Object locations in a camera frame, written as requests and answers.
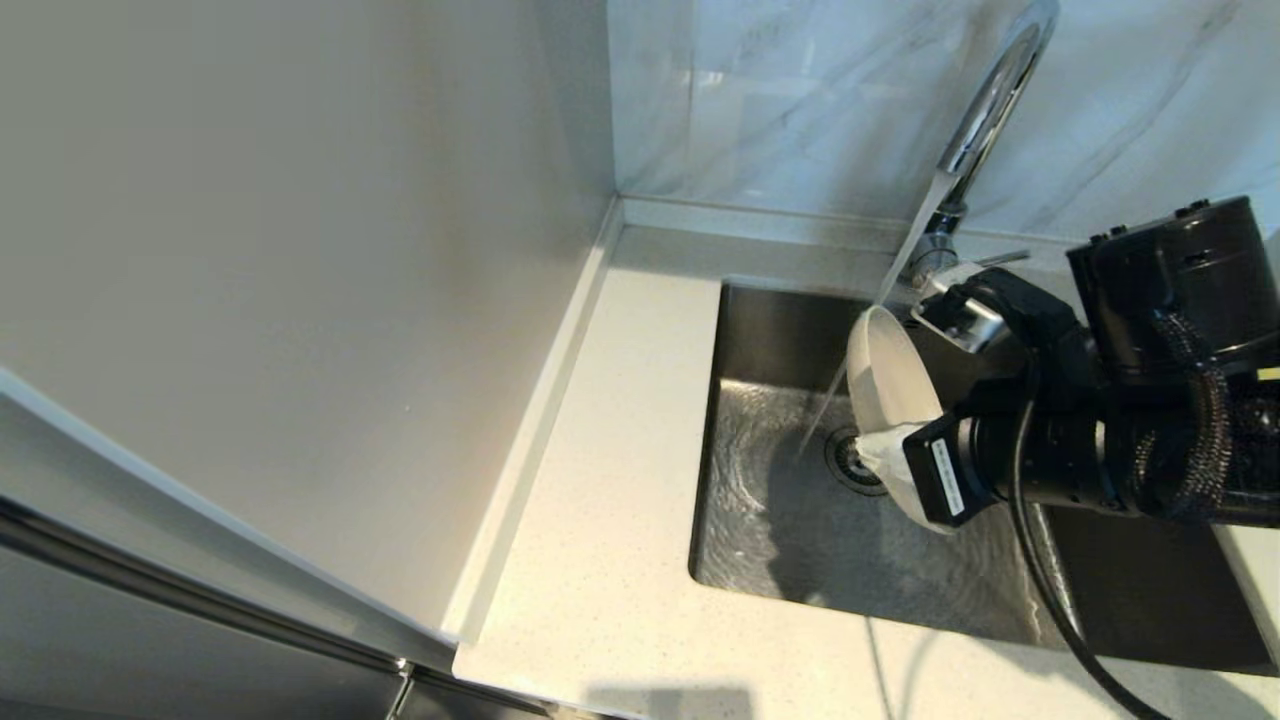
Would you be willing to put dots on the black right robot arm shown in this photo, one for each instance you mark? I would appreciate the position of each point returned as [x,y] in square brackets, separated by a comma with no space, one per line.
[1170,330]

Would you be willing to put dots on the stainless steel sink basin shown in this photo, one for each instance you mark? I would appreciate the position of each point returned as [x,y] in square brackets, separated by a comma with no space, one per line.
[770,540]

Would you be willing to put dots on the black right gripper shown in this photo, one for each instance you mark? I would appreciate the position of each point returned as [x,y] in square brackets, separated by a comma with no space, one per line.
[1040,455]

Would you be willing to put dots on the grey metal appliance door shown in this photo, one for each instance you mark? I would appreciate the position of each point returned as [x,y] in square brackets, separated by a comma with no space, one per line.
[150,640]

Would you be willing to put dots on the chrome gooseneck kitchen faucet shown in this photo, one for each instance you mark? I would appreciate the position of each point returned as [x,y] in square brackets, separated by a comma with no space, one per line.
[990,110]

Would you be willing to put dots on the round metal drain strainer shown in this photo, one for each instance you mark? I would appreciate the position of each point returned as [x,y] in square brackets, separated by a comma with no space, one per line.
[845,462]

